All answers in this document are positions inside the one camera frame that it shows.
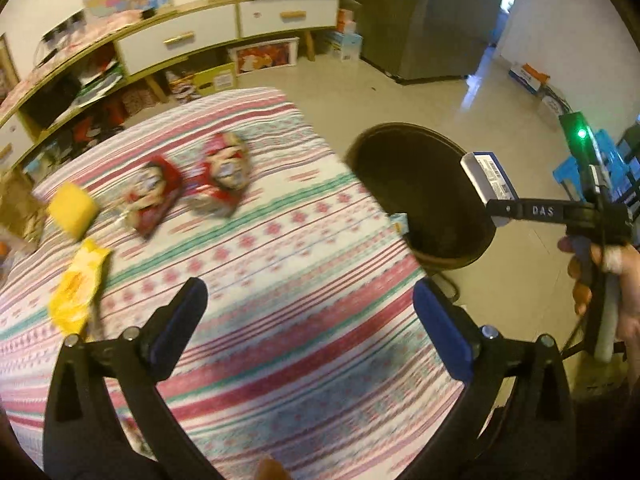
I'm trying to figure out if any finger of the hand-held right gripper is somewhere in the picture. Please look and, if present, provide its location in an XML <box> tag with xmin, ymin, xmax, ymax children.
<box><xmin>486</xmin><ymin>199</ymin><xmax>571</xmax><ymax>226</ymax></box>

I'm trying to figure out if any person's right hand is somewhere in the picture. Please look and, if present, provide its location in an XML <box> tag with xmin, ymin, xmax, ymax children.
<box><xmin>557</xmin><ymin>236</ymin><xmax>640</xmax><ymax>361</ymax></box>

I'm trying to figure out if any red cartoon drink can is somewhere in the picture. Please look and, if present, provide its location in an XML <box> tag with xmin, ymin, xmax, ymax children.
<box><xmin>187</xmin><ymin>132</ymin><xmax>252</xmax><ymax>218</ymax></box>
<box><xmin>122</xmin><ymin>156</ymin><xmax>183</xmax><ymax>238</ymax></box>

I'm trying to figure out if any pale blue box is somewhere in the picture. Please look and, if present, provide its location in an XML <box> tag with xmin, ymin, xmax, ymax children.
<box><xmin>327</xmin><ymin>32</ymin><xmax>363</xmax><ymax>61</ymax></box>

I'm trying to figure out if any orange and white box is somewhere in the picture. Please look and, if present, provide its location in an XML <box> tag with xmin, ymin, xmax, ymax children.
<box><xmin>336</xmin><ymin>7</ymin><xmax>358</xmax><ymax>36</ymax></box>

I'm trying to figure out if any clear plastic snack jar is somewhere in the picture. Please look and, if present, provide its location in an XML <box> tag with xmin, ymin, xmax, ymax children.
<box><xmin>0</xmin><ymin>167</ymin><xmax>48</xmax><ymax>256</ymax></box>

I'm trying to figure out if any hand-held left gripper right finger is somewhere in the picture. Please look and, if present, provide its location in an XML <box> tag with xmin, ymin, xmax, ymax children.
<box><xmin>400</xmin><ymin>278</ymin><xmax>577</xmax><ymax>480</ymax></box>

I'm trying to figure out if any cardboard box with orange label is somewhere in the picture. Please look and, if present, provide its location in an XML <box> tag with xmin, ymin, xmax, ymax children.
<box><xmin>508</xmin><ymin>62</ymin><xmax>551</xmax><ymax>95</ymax></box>

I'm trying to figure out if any brown trash bin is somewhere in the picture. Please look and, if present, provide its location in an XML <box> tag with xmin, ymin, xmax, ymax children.
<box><xmin>344</xmin><ymin>122</ymin><xmax>498</xmax><ymax>271</ymax></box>

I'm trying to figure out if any wide white drawer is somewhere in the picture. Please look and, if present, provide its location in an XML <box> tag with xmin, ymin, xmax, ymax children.
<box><xmin>239</xmin><ymin>0</ymin><xmax>339</xmax><ymax>38</ymax></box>
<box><xmin>116</xmin><ymin>4</ymin><xmax>238</xmax><ymax>77</ymax></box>

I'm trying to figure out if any blue plastic stool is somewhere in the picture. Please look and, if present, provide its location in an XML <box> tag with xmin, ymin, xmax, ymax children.
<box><xmin>552</xmin><ymin>130</ymin><xmax>640</xmax><ymax>206</ymax></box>

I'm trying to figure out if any person's left hand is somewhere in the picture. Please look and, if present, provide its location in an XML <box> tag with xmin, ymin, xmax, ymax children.
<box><xmin>256</xmin><ymin>456</ymin><xmax>291</xmax><ymax>480</ymax></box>

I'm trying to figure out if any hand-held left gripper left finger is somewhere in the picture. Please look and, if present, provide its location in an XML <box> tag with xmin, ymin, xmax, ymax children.
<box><xmin>42</xmin><ymin>276</ymin><xmax>226</xmax><ymax>480</ymax></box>

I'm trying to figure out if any pink cloth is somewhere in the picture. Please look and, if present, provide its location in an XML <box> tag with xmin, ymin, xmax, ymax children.
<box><xmin>0</xmin><ymin>10</ymin><xmax>146</xmax><ymax>106</ymax></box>

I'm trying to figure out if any light blue carton box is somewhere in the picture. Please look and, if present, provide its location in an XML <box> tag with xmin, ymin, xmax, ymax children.
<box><xmin>460</xmin><ymin>151</ymin><xmax>519</xmax><ymax>226</ymax></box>

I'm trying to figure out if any yellow wrapper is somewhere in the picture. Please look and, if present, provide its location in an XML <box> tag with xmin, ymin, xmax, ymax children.
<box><xmin>48</xmin><ymin>238</ymin><xmax>112</xmax><ymax>336</ymax></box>

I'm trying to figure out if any red framed print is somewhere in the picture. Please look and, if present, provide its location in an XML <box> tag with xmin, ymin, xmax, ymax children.
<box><xmin>227</xmin><ymin>37</ymin><xmax>301</xmax><ymax>76</ymax></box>

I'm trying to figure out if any grey refrigerator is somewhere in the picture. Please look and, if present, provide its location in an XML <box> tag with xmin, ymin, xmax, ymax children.
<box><xmin>347</xmin><ymin>0</ymin><xmax>506</xmax><ymax>86</ymax></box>

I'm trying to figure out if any yellow cartoon box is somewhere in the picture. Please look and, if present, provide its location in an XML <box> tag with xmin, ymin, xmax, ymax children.
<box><xmin>167</xmin><ymin>62</ymin><xmax>238</xmax><ymax>103</ymax></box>

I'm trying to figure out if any white printed cardboard box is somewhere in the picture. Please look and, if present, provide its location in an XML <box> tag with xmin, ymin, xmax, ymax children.
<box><xmin>541</xmin><ymin>92</ymin><xmax>572</xmax><ymax>116</ymax></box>

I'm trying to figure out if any long wooden cabinet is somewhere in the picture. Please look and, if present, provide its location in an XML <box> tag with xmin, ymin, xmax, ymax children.
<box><xmin>0</xmin><ymin>0</ymin><xmax>351</xmax><ymax>171</ymax></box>

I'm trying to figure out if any yellow sponge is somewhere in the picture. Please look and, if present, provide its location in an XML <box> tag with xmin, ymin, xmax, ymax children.
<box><xmin>47</xmin><ymin>183</ymin><xmax>98</xmax><ymax>242</ymax></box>

